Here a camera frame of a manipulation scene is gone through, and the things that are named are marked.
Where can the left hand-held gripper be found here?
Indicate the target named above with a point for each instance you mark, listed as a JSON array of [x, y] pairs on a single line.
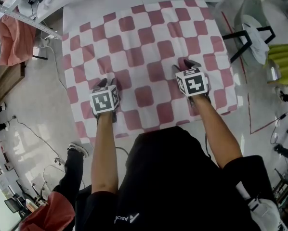
[[105, 99]]

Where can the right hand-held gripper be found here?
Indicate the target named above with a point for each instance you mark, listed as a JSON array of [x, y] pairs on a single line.
[[193, 84]]

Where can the red white checkered cloth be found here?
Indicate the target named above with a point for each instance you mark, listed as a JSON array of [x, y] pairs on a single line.
[[144, 44]]

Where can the grey shoulder bag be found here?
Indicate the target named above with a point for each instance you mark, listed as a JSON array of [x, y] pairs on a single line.
[[264, 213]]

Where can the person's right forearm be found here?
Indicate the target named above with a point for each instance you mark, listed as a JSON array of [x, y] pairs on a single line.
[[216, 133]]

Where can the person's left forearm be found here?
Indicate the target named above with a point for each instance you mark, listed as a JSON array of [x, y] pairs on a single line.
[[104, 153]]

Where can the white table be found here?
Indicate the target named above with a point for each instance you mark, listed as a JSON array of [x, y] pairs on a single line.
[[91, 18]]

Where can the red floor tape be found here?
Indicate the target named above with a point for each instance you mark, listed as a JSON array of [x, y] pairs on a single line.
[[250, 132]]

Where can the yellow-green table cover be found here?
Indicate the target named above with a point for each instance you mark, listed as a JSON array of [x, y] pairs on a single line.
[[283, 56]]

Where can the salmon pink hanging cloth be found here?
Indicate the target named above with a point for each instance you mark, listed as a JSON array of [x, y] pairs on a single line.
[[16, 42]]

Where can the wooden platform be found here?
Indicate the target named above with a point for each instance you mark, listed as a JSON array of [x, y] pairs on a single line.
[[6, 80]]

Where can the person's black shirt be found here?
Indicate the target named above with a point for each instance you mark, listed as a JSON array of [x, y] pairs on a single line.
[[170, 189]]

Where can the black frame chair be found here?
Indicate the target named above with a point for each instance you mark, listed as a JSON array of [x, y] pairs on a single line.
[[248, 11]]

